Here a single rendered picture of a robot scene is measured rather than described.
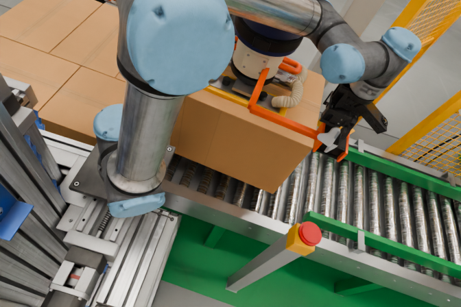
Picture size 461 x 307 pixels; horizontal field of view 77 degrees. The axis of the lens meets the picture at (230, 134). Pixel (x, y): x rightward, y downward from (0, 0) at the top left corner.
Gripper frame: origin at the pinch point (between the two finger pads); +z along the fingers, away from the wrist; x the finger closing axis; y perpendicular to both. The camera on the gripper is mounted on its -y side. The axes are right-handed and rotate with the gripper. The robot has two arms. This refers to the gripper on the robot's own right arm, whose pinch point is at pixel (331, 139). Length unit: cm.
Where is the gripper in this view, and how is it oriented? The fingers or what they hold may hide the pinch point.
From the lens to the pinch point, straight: 90.2
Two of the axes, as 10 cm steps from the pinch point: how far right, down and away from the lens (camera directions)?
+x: -3.1, 7.3, -6.0
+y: -9.3, -3.8, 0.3
